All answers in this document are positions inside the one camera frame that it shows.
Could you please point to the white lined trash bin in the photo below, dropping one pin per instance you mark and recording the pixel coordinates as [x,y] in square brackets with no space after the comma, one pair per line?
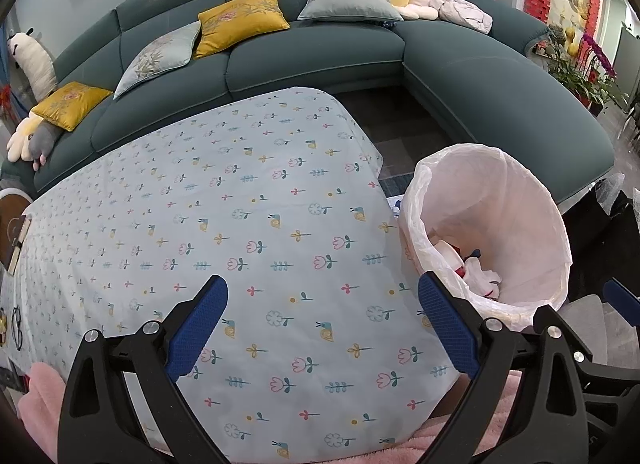
[479,198]

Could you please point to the pale blue cushion right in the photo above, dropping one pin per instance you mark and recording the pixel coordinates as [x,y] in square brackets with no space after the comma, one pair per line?
[349,10]

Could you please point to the teal sectional sofa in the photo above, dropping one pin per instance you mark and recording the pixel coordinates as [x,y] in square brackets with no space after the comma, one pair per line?
[479,87]

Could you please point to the potted orchid plant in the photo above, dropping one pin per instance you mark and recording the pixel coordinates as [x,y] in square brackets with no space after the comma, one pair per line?
[582,67]

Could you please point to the white tissue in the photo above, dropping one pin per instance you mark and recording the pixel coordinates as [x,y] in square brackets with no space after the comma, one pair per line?
[485,283]

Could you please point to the round wooden side table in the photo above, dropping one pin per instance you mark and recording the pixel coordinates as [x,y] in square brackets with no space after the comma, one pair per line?
[14,226]

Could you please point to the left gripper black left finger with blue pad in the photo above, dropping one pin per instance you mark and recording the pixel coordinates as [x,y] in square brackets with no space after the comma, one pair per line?
[98,423]

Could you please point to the white patterned cushion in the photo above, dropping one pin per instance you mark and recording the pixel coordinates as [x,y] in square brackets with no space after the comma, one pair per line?
[464,14]

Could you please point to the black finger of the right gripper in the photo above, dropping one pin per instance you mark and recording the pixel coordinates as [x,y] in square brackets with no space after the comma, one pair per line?
[583,385]

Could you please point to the white plush pillow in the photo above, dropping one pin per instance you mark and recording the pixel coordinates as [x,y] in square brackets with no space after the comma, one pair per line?
[35,62]

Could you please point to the floral tablecloth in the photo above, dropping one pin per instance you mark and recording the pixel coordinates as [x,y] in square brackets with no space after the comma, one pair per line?
[323,350]

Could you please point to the grey mouse plush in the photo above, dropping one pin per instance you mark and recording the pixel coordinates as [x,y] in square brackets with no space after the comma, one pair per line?
[33,141]

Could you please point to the yellow cushion centre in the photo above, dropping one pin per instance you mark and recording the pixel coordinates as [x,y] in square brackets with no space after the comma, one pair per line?
[226,25]

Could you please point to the pale blue cushion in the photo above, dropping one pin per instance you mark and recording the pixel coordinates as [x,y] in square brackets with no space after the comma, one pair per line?
[349,10]
[170,51]

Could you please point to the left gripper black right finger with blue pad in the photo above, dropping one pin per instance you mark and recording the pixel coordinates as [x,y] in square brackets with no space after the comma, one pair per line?
[547,422]

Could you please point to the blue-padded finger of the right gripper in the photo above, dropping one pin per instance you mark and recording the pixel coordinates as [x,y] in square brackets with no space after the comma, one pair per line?
[623,301]

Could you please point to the yellow cushion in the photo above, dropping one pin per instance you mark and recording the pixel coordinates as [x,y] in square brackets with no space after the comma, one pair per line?
[70,104]
[226,25]

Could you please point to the pale blue cushion left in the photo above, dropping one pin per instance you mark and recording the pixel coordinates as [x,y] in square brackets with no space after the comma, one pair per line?
[170,51]

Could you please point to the red paper cup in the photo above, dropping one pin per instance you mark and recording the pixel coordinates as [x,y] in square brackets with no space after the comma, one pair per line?
[451,257]

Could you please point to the yellow cushion left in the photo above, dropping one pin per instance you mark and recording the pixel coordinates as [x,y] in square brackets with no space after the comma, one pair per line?
[70,104]

